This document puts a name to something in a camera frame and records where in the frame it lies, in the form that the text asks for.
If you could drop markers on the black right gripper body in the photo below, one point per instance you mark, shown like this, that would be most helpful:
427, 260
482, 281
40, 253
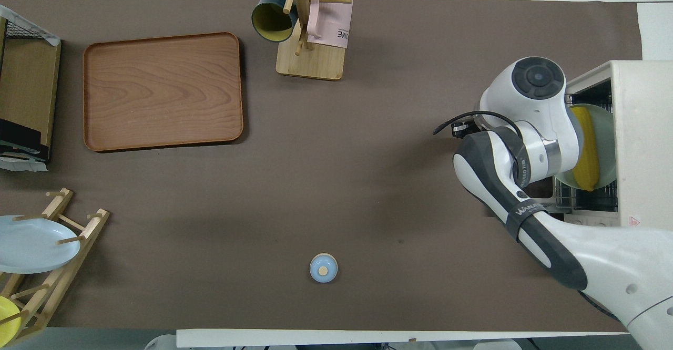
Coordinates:
464, 129

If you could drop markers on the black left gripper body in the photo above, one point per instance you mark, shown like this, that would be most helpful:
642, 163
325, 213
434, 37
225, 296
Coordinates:
21, 137

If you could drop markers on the yellow corn cob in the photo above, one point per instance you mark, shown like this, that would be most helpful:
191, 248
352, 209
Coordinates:
588, 150

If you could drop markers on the pale green plate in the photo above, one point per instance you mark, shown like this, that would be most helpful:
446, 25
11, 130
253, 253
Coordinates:
605, 145

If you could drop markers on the white toaster oven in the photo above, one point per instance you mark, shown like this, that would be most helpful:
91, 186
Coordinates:
644, 129

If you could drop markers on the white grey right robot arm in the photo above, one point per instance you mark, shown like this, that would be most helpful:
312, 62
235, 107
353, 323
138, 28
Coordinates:
536, 108

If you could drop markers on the light blue plate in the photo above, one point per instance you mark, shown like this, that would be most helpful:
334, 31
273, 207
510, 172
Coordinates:
31, 245

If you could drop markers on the brown table mat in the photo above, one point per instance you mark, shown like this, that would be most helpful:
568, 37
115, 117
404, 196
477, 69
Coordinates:
368, 182

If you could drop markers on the wooden dish rack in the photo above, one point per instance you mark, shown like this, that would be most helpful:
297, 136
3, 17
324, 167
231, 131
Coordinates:
63, 266

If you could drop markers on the wooden serving tray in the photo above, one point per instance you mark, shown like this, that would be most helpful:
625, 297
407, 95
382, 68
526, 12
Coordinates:
157, 92

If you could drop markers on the wooden mug tree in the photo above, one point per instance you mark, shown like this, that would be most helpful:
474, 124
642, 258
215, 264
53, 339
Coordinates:
313, 63

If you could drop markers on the pink mug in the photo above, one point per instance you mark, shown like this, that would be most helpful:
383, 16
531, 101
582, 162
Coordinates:
331, 24

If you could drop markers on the yellow plate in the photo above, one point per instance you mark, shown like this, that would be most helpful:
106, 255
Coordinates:
6, 321

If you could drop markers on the blue jar with cork lid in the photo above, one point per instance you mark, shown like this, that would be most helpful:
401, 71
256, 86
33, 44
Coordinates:
323, 268

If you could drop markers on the white rounded object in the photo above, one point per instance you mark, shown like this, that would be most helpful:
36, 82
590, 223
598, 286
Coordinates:
497, 345
160, 342

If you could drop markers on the dark green mug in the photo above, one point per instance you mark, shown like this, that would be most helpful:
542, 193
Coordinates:
271, 19

